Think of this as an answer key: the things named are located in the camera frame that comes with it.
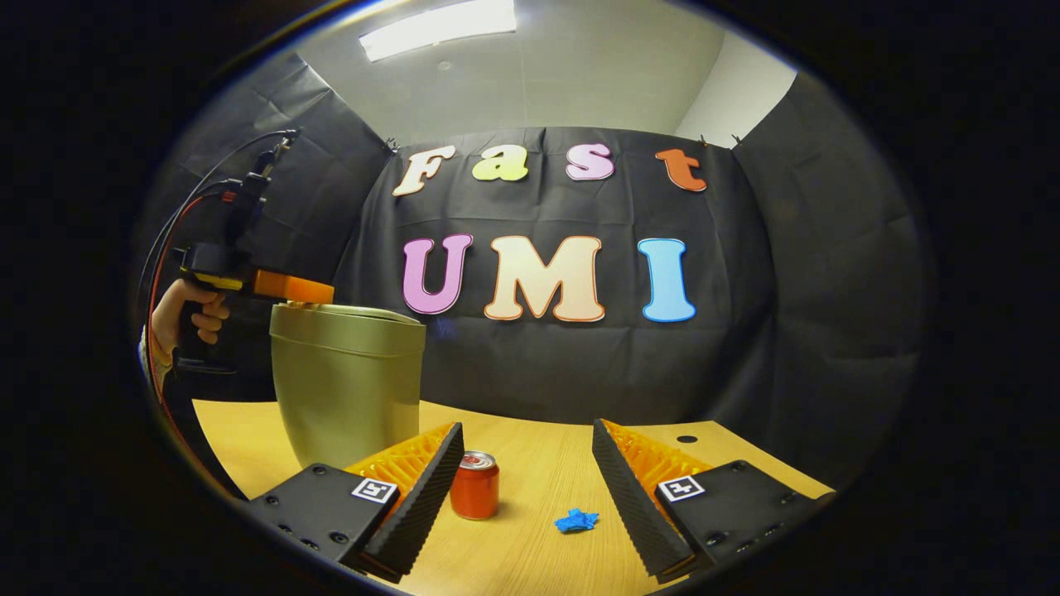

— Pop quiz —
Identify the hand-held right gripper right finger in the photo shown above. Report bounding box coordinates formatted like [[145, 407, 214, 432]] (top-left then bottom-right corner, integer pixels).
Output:
[[590, 418, 836, 584]]

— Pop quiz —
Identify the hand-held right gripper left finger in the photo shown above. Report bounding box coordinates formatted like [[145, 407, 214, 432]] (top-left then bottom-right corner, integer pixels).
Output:
[[244, 421, 466, 584]]

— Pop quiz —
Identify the red pop can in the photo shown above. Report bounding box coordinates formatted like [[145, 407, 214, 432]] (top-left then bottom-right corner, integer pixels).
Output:
[[450, 451, 500, 522]]

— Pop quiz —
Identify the green desktop garbage bin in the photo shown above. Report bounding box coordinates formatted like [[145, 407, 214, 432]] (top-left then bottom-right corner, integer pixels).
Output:
[[270, 302, 427, 470]]

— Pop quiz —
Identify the wooden desktop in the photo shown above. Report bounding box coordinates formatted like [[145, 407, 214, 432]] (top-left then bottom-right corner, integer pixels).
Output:
[[192, 400, 836, 596]]

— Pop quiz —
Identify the black backdrop cloth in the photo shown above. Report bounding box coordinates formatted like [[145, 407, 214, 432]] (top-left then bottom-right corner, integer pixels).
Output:
[[132, 54, 928, 489]]

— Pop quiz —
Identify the red cable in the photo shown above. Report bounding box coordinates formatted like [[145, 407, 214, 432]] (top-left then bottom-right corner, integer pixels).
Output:
[[146, 193, 243, 497]]

